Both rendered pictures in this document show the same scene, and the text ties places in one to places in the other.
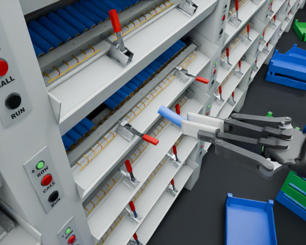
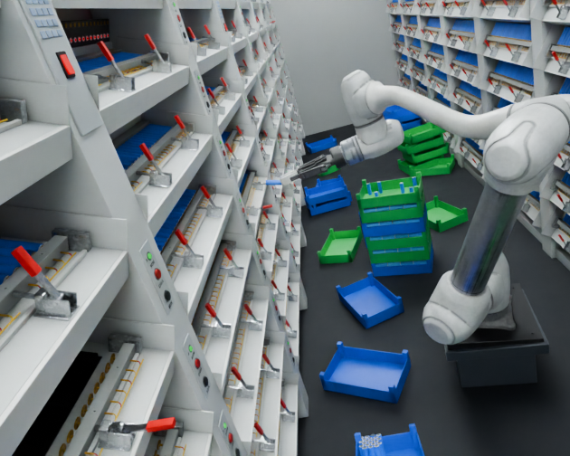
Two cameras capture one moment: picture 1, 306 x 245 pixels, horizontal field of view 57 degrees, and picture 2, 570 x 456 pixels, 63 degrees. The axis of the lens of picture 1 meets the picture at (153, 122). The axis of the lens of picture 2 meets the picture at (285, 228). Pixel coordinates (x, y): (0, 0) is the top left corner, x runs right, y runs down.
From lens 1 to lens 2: 123 cm
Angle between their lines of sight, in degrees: 27
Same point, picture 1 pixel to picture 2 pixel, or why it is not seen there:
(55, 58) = not seen: hidden behind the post
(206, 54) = (262, 175)
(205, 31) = (255, 161)
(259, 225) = (373, 295)
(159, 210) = (292, 312)
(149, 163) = (270, 248)
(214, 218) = (338, 311)
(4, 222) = (232, 242)
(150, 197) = (281, 286)
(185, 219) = (317, 325)
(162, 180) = (282, 276)
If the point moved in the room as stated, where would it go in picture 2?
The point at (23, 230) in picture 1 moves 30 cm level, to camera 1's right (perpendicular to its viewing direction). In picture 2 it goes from (240, 249) to (318, 210)
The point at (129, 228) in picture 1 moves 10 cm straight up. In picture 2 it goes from (280, 303) to (273, 282)
